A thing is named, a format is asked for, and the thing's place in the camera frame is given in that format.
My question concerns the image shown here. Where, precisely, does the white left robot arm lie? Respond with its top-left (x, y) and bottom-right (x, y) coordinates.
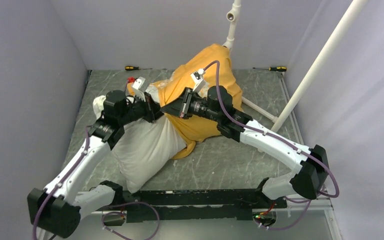
top-left (27, 90), bottom-right (162, 240)

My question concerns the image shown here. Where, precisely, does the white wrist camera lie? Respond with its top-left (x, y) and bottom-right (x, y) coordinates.
top-left (190, 68), bottom-right (208, 93)
top-left (131, 76), bottom-right (150, 102)

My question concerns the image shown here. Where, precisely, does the yellow black screwdriver left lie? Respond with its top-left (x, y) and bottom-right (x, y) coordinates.
top-left (124, 65), bottom-right (152, 72)

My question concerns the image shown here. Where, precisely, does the yellow black screwdriver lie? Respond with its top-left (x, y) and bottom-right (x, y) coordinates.
top-left (253, 66), bottom-right (287, 73)
top-left (124, 65), bottom-right (152, 72)

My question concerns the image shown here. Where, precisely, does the white pillow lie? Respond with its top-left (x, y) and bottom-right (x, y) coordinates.
top-left (92, 82), bottom-right (188, 194)

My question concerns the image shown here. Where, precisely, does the aluminium table edge rail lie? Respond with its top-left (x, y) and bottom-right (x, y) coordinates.
top-left (267, 73), bottom-right (333, 212)

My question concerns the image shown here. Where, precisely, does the yellow pillowcase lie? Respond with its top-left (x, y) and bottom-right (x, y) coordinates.
top-left (127, 43), bottom-right (244, 161)

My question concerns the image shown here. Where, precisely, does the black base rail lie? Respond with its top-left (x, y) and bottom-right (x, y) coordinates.
top-left (106, 188), bottom-right (287, 223)

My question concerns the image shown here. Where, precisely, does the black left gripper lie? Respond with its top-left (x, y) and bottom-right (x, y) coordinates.
top-left (118, 90), bottom-right (164, 125)

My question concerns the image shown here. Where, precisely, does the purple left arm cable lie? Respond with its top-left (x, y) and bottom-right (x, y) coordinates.
top-left (31, 125), bottom-right (92, 240)

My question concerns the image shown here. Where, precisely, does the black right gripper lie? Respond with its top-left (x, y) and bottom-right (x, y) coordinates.
top-left (159, 88), bottom-right (221, 124)

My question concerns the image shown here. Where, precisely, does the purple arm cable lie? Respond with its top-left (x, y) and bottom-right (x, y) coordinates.
top-left (202, 60), bottom-right (341, 232)
top-left (31, 125), bottom-right (92, 240)

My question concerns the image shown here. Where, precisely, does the white pvc pipe frame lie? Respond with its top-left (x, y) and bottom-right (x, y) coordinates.
top-left (222, 0), bottom-right (370, 133)

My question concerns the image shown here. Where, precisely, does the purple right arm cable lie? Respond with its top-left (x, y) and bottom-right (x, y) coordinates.
top-left (202, 60), bottom-right (341, 232)

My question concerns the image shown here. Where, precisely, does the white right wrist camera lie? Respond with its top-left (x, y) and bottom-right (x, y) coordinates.
top-left (190, 68), bottom-right (208, 93)

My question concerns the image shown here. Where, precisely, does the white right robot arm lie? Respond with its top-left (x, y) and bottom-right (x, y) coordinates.
top-left (161, 86), bottom-right (328, 208)

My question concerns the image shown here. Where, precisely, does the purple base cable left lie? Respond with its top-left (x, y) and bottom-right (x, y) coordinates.
top-left (101, 201), bottom-right (161, 240)

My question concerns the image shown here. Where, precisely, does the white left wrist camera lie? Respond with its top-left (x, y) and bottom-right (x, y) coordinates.
top-left (131, 76), bottom-right (150, 102)

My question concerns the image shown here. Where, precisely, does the yellow black screwdriver right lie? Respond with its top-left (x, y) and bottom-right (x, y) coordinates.
top-left (253, 66), bottom-right (287, 73)

